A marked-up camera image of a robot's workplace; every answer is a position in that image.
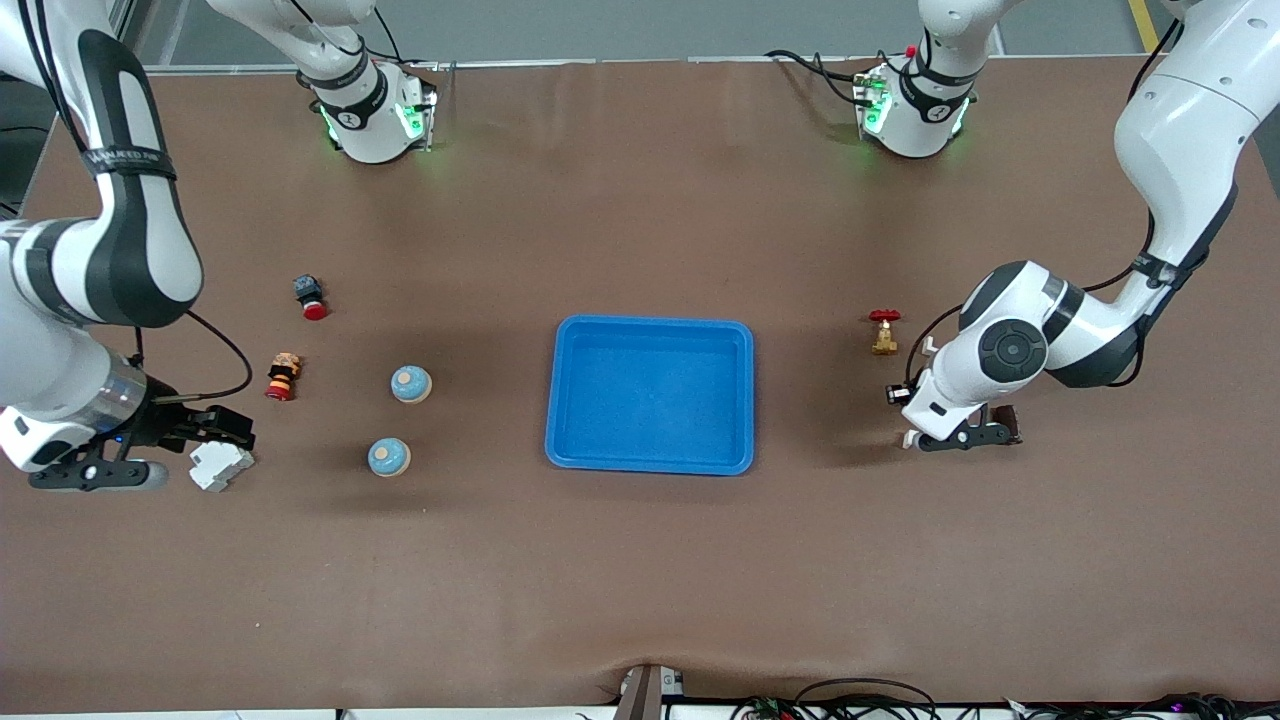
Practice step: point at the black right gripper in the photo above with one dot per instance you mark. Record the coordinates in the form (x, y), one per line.
(168, 420)

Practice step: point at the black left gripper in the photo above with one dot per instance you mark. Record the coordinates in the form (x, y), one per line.
(899, 399)

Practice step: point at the dark brown cylindrical capacitor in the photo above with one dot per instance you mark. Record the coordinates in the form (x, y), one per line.
(1012, 425)

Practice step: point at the blue dome call bell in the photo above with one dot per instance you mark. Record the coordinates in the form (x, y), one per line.
(411, 386)
(388, 459)

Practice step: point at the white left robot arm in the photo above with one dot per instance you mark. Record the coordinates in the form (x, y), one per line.
(1180, 120)

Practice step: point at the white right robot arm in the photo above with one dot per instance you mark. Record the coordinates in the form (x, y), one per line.
(130, 240)

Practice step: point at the white circuit breaker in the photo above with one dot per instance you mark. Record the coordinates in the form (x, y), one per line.
(220, 468)

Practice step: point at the red orange black push button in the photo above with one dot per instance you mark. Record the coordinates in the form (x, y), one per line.
(283, 376)

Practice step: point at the black button with red cap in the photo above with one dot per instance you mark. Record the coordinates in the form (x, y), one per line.
(310, 295)

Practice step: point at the blue plastic tray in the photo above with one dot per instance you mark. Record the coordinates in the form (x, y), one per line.
(650, 400)

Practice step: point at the white curved plastic bracket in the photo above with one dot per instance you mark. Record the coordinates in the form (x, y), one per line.
(910, 439)

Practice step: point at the aluminium frame post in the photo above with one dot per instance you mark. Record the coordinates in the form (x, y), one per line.
(120, 30)

